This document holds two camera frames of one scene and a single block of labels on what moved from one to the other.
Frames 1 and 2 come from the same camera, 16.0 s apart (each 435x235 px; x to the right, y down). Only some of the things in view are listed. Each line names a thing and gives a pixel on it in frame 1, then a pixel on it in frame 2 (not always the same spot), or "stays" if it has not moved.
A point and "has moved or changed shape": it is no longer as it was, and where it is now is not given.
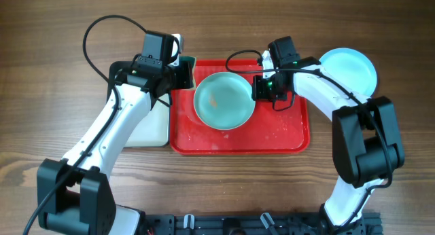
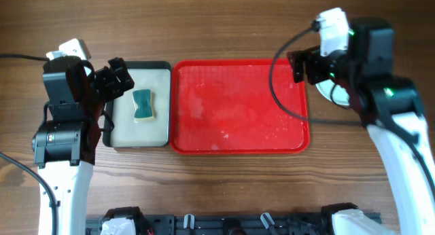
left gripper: x=175 y=87 to x=115 y=89
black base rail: x=251 y=224 stays
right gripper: x=259 y=93 to x=312 y=60
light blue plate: x=223 y=100 has moved or changed shape
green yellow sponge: x=187 y=79 has moved or changed shape
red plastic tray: x=268 y=131 stays
